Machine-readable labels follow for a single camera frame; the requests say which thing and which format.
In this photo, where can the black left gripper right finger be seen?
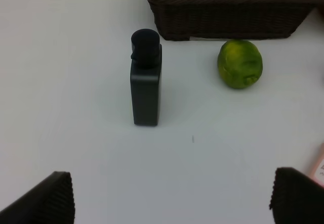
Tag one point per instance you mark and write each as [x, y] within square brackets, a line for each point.
[295, 198]

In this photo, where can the green toy fruit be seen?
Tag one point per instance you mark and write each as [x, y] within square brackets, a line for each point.
[239, 64]

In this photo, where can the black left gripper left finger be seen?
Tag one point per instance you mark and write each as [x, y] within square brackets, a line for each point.
[50, 201]

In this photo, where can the dark green pump bottle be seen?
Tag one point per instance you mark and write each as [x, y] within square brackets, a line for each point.
[145, 77]

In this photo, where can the pink detergent bottle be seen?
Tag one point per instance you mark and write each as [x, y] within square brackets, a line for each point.
[316, 172]

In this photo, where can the dark brown wicker basket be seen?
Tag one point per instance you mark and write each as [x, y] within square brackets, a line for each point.
[181, 20]

